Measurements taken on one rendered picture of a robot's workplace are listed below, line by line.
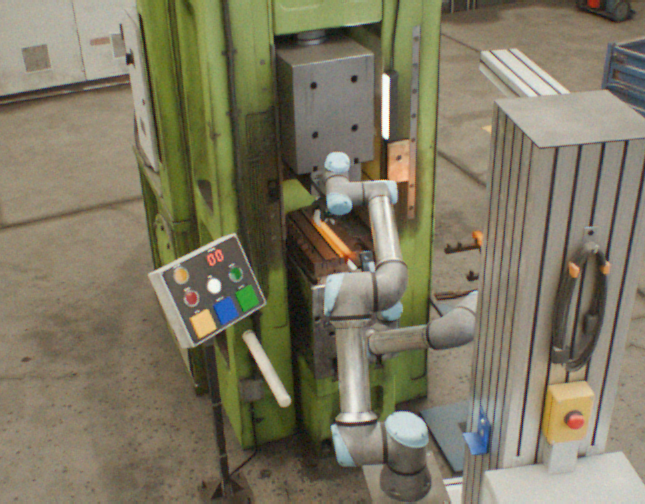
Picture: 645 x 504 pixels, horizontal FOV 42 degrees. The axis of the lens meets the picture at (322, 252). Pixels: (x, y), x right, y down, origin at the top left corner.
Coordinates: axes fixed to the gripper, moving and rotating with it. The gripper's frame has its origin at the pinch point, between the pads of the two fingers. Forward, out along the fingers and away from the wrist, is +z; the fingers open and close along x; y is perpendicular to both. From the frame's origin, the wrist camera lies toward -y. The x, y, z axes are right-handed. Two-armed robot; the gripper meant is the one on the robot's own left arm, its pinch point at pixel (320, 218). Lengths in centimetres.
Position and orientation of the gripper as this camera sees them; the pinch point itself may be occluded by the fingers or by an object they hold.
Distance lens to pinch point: 292.0
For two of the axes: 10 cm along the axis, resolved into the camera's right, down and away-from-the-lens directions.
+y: 3.5, 8.1, -4.8
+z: -1.4, 5.5, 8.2
